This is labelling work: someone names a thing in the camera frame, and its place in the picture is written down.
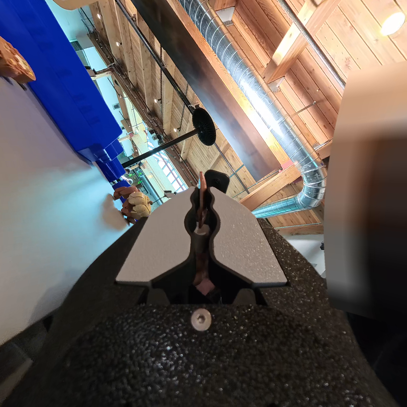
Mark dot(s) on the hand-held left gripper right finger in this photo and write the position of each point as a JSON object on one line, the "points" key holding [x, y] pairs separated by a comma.
{"points": [[248, 248]]}

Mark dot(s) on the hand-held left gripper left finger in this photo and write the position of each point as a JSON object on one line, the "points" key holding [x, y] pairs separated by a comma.
{"points": [[159, 248]]}

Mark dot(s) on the brown curved brick piece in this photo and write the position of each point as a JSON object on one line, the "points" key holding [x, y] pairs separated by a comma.
{"points": [[201, 197]]}

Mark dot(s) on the grey desk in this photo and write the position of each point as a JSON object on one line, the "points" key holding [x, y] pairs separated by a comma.
{"points": [[44, 210]]}

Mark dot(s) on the brown and tan brick assembly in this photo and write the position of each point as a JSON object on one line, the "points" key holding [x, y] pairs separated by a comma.
{"points": [[135, 205]]}

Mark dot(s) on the wooden beam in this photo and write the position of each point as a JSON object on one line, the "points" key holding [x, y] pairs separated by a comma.
{"points": [[273, 186]]}

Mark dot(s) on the black office chair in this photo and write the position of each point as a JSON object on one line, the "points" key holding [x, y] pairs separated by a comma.
{"points": [[219, 180]]}

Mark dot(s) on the black tripod lamp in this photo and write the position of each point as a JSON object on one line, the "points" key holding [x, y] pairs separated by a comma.
{"points": [[203, 126]]}

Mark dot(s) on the black steel ceiling beam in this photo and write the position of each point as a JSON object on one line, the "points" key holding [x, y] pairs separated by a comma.
{"points": [[210, 76]]}

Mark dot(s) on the row of blue plastic bins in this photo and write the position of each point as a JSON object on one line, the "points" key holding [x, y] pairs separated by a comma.
{"points": [[57, 76]]}

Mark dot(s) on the round brown brick assembly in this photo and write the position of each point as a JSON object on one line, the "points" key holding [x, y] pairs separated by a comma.
{"points": [[13, 63]]}

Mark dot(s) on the round ceiling lamp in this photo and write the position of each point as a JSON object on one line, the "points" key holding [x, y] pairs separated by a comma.
{"points": [[392, 24]]}

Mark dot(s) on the silver ventilation duct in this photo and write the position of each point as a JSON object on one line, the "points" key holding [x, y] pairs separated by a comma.
{"points": [[267, 108]]}

